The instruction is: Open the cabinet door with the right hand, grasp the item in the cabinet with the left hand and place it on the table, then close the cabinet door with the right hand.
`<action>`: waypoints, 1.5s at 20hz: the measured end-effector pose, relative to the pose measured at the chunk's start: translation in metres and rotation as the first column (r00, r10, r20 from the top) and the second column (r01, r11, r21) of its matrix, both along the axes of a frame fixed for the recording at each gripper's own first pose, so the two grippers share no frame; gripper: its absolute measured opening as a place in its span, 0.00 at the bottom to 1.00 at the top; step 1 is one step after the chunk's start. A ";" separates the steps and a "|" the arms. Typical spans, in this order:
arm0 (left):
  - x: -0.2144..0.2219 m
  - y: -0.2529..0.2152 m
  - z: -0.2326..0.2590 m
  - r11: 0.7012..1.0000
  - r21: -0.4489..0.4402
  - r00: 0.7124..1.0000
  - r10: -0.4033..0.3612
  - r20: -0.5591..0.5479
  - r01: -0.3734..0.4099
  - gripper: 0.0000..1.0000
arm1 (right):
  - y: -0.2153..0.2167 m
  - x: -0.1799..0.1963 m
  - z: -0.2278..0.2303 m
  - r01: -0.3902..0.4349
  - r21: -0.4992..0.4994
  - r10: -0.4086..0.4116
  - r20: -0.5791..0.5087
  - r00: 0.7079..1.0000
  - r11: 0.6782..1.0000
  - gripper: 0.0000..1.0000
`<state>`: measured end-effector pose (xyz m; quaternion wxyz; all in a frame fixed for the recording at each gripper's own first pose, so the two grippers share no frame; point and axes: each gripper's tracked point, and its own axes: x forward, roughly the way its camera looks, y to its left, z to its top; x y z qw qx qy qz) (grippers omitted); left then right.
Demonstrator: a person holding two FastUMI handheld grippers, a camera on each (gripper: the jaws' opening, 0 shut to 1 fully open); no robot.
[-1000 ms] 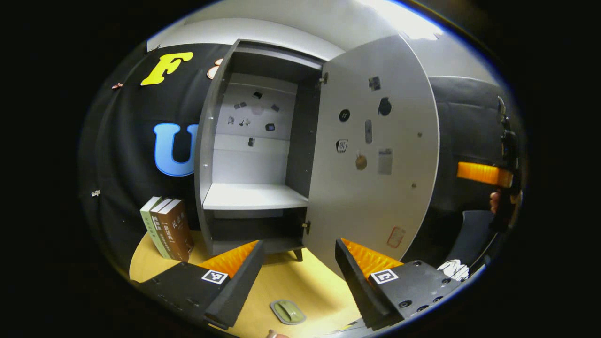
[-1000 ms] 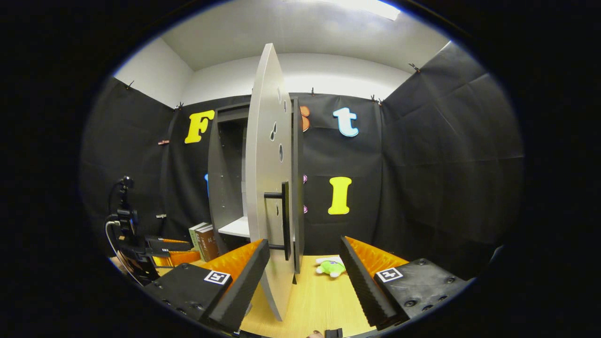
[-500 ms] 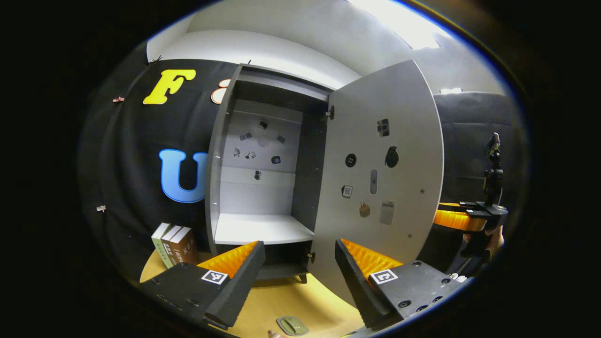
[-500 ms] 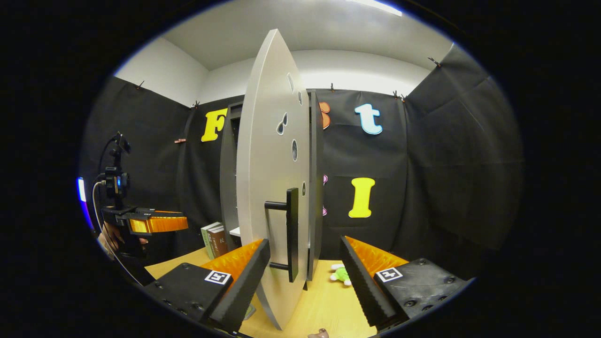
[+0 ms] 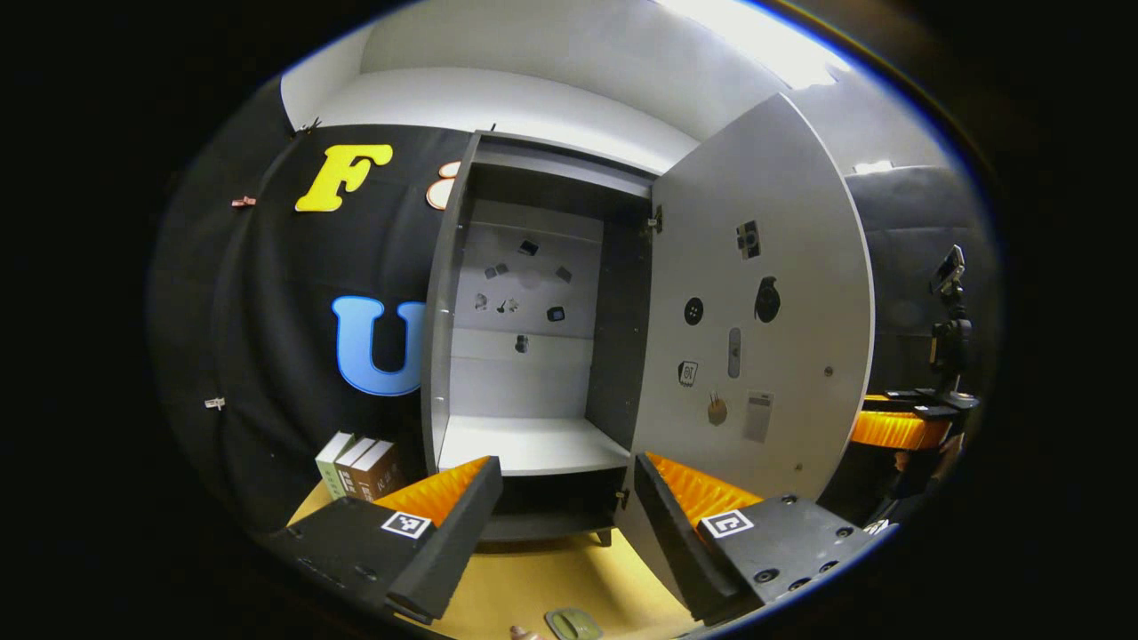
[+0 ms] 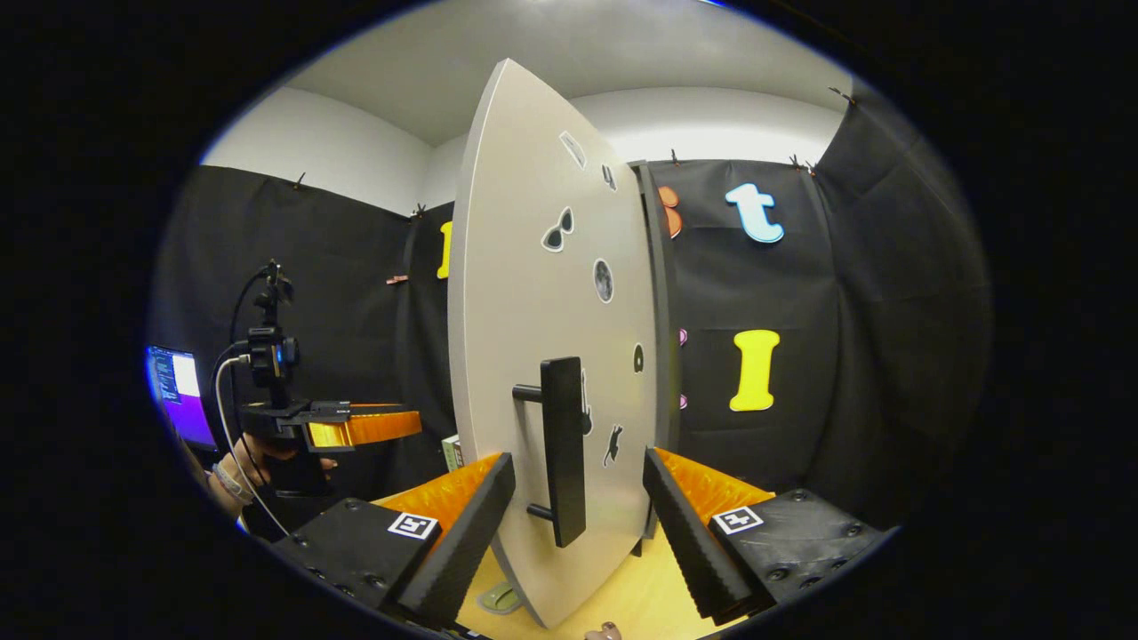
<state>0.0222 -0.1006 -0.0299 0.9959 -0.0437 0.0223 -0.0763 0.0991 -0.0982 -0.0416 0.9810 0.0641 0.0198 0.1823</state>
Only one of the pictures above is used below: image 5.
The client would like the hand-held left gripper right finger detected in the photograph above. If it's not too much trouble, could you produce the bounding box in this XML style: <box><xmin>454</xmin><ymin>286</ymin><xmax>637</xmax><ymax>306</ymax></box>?
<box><xmin>631</xmin><ymin>451</ymin><xmax>883</xmax><ymax>628</ymax></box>

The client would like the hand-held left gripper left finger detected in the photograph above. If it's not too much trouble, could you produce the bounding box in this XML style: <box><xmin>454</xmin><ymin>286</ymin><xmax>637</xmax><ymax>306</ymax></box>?
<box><xmin>267</xmin><ymin>455</ymin><xmax>505</xmax><ymax>627</ymax></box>

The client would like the dark grey cabinet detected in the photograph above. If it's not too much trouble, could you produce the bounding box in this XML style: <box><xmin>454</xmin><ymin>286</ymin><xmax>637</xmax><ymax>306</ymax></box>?
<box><xmin>420</xmin><ymin>129</ymin><xmax>661</xmax><ymax>548</ymax></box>

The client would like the brown book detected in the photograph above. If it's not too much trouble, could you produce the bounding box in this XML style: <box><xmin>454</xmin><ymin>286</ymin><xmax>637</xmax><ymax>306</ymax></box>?
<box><xmin>354</xmin><ymin>440</ymin><xmax>408</xmax><ymax>506</ymax></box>
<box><xmin>336</xmin><ymin>436</ymin><xmax>380</xmax><ymax>500</ymax></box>

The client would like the black backdrop cloth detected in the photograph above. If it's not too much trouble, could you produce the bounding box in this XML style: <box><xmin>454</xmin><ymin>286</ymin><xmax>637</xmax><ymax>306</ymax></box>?
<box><xmin>147</xmin><ymin>80</ymin><xmax>1001</xmax><ymax>534</ymax></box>

